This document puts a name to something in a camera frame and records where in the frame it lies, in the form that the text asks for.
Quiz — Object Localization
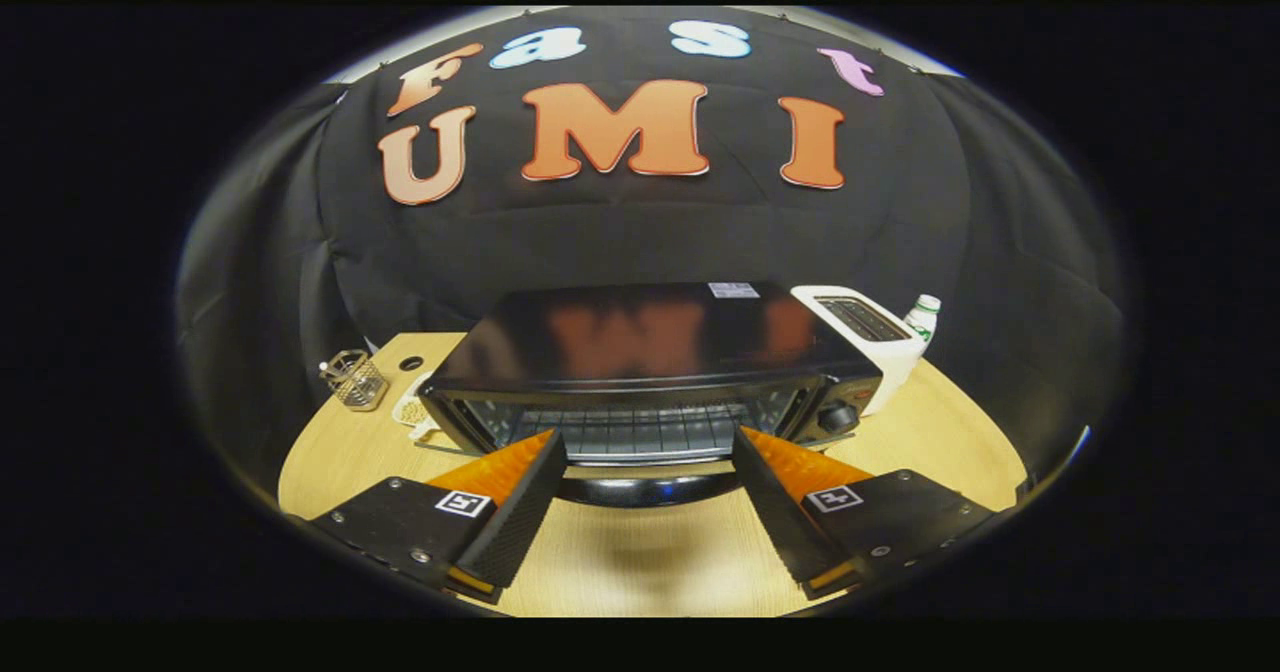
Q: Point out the black toaster oven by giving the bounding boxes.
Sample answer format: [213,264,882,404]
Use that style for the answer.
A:
[418,282,886,508]

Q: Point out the black backdrop cloth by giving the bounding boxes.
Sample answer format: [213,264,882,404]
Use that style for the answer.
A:
[178,7,1126,483]

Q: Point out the white pop-up toaster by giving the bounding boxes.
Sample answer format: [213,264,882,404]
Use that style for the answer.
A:
[790,285,931,418]

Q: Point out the small white dish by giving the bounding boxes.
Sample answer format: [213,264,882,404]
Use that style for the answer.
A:
[392,372,441,441]

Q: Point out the white green-label bottle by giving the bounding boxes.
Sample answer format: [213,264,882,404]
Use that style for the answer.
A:
[903,294,942,345]

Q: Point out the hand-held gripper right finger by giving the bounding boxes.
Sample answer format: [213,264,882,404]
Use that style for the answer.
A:
[732,427,1001,601]

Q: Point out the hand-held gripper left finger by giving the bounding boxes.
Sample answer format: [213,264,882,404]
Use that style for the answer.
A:
[290,430,568,608]

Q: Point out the wire mesh basket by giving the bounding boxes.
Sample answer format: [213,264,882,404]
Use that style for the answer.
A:
[319,349,391,412]

